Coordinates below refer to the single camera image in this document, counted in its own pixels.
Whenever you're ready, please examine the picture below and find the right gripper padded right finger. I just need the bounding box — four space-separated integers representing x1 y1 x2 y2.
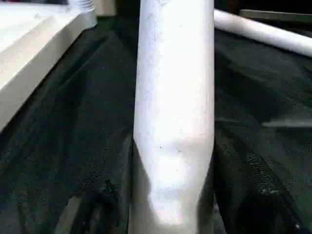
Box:
211 126 312 234

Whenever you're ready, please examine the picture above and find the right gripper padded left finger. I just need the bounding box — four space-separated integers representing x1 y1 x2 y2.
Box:
54 131 137 234

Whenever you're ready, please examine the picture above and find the white plastic table leg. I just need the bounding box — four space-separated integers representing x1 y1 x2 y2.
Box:
128 0 216 234
68 0 97 20
214 9 312 58

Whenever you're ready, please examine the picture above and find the white plastic table top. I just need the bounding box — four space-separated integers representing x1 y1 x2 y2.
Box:
0 2 98 132

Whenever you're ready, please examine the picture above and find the black plastic mat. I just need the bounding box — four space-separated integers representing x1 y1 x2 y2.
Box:
0 12 312 234

